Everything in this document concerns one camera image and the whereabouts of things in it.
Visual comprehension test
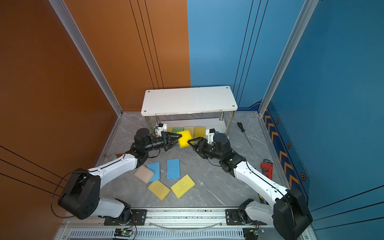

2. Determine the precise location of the green circuit board left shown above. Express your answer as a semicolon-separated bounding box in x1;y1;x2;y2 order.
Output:
114;228;134;238

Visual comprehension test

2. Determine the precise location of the large yellow textured sponge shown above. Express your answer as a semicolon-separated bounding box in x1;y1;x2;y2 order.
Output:
171;175;196;199

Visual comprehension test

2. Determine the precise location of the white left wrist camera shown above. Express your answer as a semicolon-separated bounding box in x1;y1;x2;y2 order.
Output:
155;123;168;137

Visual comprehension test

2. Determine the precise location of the red handled small tool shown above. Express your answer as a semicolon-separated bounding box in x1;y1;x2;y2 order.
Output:
103;153;125;159

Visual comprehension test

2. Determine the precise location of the green circuit board right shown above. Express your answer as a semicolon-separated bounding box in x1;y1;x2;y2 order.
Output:
249;228;265;239

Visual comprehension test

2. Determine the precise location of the black yellow screwdriver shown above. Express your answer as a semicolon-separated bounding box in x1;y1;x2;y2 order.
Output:
237;121;253;149

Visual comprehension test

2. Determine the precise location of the aluminium corner post left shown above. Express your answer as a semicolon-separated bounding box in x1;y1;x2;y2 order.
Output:
49;0;124;117

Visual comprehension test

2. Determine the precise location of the small bright yellow sponge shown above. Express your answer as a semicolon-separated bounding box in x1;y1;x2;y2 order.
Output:
178;130;192;148

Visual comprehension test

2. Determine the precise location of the aluminium corner post right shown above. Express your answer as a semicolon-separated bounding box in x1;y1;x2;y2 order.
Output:
258;0;319;117

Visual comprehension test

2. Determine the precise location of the light blue sponge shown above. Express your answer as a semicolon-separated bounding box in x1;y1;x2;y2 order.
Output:
147;162;160;183

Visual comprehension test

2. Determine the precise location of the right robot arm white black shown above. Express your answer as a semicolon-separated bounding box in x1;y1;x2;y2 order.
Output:
188;133;313;240

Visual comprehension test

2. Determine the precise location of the aluminium corner post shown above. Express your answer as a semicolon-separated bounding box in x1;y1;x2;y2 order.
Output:
258;0;319;117
49;0;124;117

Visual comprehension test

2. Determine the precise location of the white two-tier shelf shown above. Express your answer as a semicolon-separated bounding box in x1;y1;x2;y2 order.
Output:
141;86;238;135

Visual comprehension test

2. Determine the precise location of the green circuit board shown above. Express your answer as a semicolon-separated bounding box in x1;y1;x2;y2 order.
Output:
114;228;134;238
249;228;265;239

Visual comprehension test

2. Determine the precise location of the dark yellow sponge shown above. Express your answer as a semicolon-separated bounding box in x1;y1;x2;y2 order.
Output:
148;180;171;201

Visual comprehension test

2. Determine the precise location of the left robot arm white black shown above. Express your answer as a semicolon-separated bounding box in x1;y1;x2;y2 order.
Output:
58;128;182;225

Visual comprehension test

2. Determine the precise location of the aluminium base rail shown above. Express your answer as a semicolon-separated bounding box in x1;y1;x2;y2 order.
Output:
55;207;282;240

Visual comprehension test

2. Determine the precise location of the pale yellow orange sponge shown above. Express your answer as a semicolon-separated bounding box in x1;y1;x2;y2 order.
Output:
184;127;195;137

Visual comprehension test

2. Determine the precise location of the red pipe wrench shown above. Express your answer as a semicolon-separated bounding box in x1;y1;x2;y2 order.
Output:
261;159;273;180

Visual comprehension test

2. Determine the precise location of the blue textured sponge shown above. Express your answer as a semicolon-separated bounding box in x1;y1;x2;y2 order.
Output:
167;159;181;180

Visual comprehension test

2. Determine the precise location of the pink beige sponge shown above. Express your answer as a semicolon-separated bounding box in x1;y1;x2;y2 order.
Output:
134;166;155;184

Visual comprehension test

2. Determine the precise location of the yellow foam sponge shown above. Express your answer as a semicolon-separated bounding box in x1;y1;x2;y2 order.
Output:
194;127;206;138

